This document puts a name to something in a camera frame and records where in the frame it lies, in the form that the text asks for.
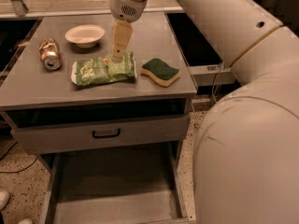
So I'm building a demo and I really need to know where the grey drawer cabinet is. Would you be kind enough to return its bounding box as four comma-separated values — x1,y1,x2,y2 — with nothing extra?
0,12,198,224

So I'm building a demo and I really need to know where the white paper bowl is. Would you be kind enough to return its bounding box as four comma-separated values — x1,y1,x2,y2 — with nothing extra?
65,24,105,49

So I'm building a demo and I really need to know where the grey top drawer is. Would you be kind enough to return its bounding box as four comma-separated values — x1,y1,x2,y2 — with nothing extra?
11,115,190,154

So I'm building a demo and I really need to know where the green and yellow sponge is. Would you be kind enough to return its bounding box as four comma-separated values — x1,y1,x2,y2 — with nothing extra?
141,58,180,87

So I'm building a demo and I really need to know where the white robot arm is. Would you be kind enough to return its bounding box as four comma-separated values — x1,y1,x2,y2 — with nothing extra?
177,0,299,224

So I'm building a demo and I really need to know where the grey metal bracket box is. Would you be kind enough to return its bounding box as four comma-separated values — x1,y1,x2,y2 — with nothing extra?
190,65,235,87

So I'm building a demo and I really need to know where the black drawer handle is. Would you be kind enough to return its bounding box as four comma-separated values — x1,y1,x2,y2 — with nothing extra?
92,129,121,139

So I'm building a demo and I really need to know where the black floor cable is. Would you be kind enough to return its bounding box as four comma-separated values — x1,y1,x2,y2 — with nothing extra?
0,141,38,175

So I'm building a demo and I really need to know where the grey metal frame rail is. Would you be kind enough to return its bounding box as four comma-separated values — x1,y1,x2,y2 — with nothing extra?
0,0,185,21

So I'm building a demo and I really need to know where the white power cable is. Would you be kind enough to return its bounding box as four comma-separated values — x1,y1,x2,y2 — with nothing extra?
210,63,225,105

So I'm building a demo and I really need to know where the crushed gold soda can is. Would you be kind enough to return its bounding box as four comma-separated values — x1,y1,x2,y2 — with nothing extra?
38,37,62,70

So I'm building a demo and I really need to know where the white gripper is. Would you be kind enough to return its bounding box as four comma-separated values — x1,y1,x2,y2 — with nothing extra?
110,0,147,61

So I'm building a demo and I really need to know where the open grey middle drawer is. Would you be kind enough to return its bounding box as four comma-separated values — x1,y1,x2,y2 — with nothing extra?
39,143,195,224

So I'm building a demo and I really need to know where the white shoe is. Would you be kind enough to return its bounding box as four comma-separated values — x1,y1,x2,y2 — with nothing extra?
0,189,10,211
18,218,34,224

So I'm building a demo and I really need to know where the green jalapeno chip bag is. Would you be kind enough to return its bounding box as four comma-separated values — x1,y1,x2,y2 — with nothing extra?
71,51,136,87

